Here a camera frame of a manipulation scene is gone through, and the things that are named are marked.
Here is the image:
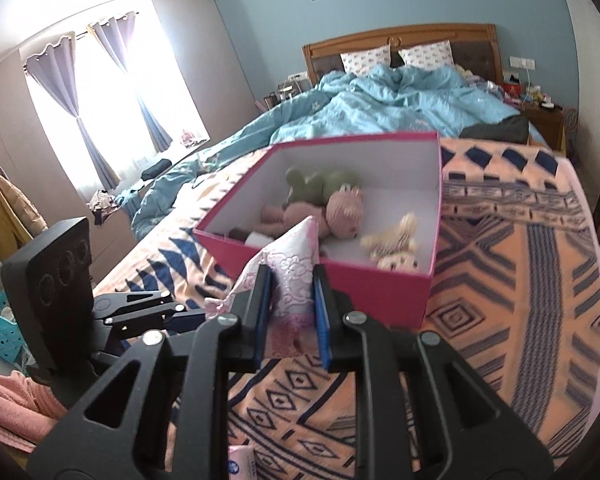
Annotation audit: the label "pink cardboard box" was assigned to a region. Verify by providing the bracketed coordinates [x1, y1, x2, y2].
[193, 131, 442, 328]

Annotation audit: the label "black folded garment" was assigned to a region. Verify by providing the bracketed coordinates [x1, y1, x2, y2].
[141, 159, 173, 178]

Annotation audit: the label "white patterned pillow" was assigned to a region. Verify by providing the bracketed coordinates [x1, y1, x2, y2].
[340, 45, 393, 75]
[397, 40, 455, 68]

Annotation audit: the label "dark clothes on bed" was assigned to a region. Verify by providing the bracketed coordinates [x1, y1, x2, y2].
[459, 114, 531, 145]

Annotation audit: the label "floral cloth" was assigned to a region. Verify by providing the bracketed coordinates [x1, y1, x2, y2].
[87, 189, 118, 223]

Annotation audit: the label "orange patterned blanket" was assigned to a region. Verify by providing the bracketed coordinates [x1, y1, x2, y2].
[92, 137, 600, 480]

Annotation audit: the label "floral tissue packet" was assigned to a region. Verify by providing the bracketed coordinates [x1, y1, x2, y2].
[228, 445, 257, 480]

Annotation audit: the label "wooden nightstand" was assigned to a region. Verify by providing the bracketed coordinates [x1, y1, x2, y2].
[522, 102, 566, 151]

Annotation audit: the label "cream bunny plush toy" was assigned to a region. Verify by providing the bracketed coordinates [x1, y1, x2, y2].
[360, 212, 421, 273]

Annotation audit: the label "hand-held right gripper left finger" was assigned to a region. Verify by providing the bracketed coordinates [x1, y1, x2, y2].
[27, 262, 273, 480]

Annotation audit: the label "yellow coat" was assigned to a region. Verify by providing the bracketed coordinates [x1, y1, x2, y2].
[0, 166, 48, 261]

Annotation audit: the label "wooden headboard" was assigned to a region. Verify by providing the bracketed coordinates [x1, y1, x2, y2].
[302, 23, 503, 83]

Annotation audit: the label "light blue duvet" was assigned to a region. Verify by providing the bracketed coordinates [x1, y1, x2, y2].
[115, 64, 536, 241]

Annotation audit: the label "turquoise plastic basket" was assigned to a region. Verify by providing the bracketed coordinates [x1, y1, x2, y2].
[0, 290, 31, 366]

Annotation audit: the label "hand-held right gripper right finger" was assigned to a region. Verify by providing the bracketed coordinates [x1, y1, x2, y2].
[312, 264, 556, 480]

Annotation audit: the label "green frog plush toy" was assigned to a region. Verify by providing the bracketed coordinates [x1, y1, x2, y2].
[285, 167, 363, 206]

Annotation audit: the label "pink bed sheet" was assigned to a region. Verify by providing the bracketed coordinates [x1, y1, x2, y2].
[577, 200, 600, 411]

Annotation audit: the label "pink knitted bear plush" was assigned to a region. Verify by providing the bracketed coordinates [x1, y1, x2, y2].
[260, 185, 365, 241]

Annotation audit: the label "purple curtain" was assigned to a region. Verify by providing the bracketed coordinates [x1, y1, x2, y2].
[22, 32, 121, 191]
[87, 12, 173, 153]

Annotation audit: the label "pink drawstring pouch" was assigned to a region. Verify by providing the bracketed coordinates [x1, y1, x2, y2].
[204, 215, 321, 361]

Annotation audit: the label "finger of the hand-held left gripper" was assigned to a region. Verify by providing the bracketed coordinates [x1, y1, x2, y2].
[94, 289, 174, 319]
[106, 304, 207, 342]

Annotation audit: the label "person's left forearm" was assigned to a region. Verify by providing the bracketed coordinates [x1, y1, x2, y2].
[0, 370, 68, 456]

